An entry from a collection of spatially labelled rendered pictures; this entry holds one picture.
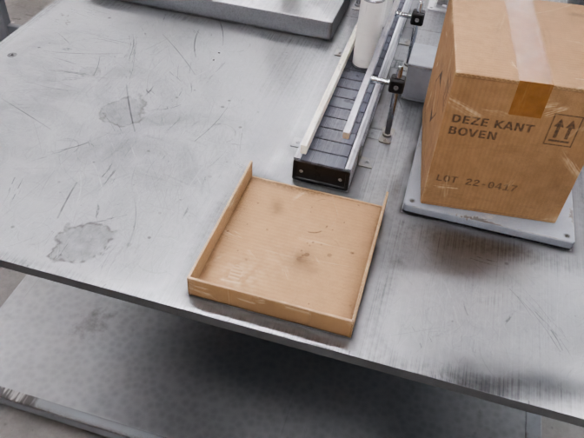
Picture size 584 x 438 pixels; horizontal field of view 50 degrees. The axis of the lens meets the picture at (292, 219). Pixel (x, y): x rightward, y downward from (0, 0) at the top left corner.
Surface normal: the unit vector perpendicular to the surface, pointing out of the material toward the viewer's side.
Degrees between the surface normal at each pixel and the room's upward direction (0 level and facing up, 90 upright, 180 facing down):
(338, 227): 0
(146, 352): 1
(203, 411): 1
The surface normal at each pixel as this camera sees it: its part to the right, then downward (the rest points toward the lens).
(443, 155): -0.16, 0.68
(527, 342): 0.06, -0.72
